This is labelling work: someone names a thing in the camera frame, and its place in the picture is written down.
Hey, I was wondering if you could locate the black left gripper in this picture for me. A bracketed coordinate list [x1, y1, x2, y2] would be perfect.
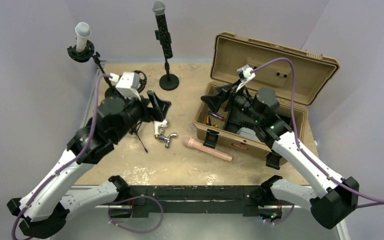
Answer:
[111, 90, 169, 142]

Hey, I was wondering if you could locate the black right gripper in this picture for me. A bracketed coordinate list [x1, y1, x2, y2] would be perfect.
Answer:
[201, 78, 262, 124]

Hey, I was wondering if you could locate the black tripod microphone stand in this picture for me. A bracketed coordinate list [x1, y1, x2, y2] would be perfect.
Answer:
[129, 70, 148, 153]

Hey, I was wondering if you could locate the pink rose-gold microphone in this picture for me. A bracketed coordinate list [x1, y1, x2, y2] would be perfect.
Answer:
[182, 137, 233, 162]

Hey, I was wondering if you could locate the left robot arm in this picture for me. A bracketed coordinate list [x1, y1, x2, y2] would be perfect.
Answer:
[7, 90, 171, 240]

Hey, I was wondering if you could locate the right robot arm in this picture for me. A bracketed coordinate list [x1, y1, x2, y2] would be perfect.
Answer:
[200, 84, 360, 229]

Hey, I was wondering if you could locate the black round-base stand centre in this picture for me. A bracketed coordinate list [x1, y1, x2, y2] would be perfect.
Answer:
[154, 30, 180, 91]

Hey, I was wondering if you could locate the black round-base stand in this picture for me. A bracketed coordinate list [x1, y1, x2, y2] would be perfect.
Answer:
[154, 30, 180, 91]
[67, 40, 121, 98]

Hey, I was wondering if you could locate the black round-base stand left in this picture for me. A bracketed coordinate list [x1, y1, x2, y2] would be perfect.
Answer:
[67, 40, 121, 98]

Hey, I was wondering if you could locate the black speckled microphone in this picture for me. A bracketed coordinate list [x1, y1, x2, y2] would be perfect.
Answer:
[152, 0, 173, 59]

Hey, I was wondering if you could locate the white silver microphone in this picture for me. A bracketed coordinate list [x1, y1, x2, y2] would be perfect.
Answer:
[75, 22, 91, 52]

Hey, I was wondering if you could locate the white plastic faucet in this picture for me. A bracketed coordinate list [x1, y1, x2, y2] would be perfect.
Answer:
[153, 119, 170, 139]

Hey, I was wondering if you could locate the black tray in case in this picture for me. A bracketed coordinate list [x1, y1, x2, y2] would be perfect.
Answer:
[223, 106, 260, 134]

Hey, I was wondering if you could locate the yellow black tool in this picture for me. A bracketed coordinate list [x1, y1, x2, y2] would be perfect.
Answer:
[205, 116, 219, 128]

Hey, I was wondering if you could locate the tan plastic tool case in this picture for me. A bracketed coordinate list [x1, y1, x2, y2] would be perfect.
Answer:
[193, 32, 340, 170]

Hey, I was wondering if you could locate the chrome metal faucet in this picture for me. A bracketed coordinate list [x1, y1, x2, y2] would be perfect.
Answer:
[157, 132, 178, 149]

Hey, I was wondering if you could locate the grey device in case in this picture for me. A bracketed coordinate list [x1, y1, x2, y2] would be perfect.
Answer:
[236, 127, 261, 142]

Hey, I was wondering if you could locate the purple handled screwdriver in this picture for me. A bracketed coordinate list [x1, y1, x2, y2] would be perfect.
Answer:
[208, 111, 227, 122]

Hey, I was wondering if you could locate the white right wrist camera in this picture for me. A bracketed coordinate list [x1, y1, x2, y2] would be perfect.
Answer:
[235, 64, 256, 93]

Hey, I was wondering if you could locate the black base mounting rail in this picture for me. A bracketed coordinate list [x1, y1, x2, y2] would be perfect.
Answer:
[111, 185, 280, 218]

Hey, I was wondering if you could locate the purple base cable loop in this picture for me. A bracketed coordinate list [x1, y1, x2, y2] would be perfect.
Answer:
[107, 195, 164, 234]

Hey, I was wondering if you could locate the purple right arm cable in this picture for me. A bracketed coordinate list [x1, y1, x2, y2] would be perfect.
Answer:
[251, 56, 384, 210]

